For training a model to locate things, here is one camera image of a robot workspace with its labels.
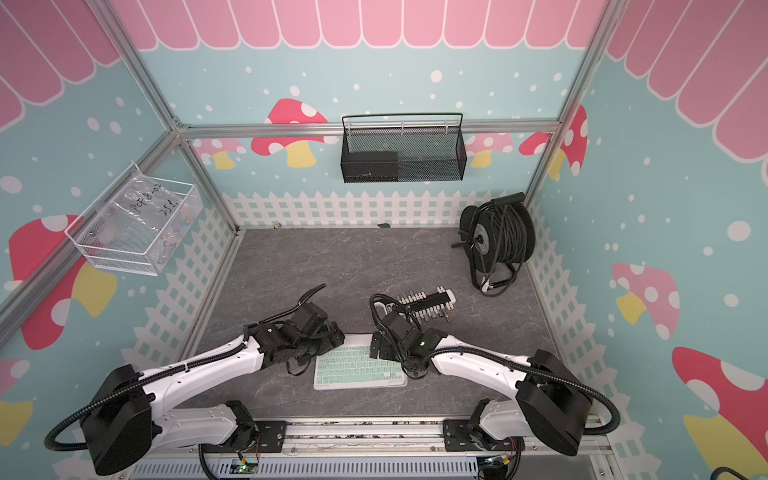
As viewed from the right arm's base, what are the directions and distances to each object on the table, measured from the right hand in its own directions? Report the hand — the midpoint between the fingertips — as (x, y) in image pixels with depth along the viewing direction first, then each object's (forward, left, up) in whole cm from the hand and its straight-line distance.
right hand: (390, 346), depth 82 cm
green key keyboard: (-4, +11, -4) cm, 13 cm away
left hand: (-3, +18, 0) cm, 18 cm away
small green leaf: (+57, +3, -9) cm, 57 cm away
